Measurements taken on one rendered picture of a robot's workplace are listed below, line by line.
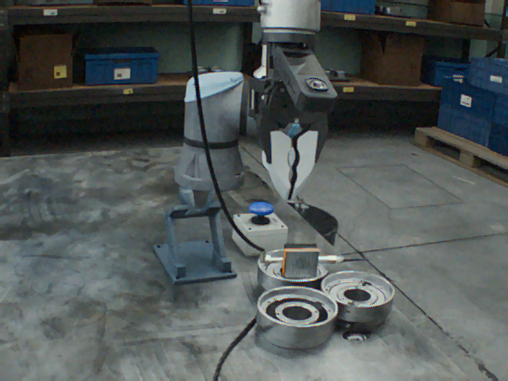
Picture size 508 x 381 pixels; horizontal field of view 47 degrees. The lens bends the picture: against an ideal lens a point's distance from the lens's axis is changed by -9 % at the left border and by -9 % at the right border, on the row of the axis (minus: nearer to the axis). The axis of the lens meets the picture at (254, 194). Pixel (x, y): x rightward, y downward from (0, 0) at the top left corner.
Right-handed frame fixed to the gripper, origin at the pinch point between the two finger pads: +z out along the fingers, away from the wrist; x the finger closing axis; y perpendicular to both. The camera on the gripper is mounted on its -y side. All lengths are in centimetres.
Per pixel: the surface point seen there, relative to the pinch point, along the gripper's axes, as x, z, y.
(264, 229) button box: -4.2, 10.8, 20.3
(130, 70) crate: -28, -5, 353
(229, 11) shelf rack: -92, -46, 339
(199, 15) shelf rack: -71, -42, 339
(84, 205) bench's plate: 23, 12, 47
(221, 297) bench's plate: 6.2, 17.1, 8.6
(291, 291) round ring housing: -1.6, 14.4, 1.9
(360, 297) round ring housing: -12.2, 16.3, 1.2
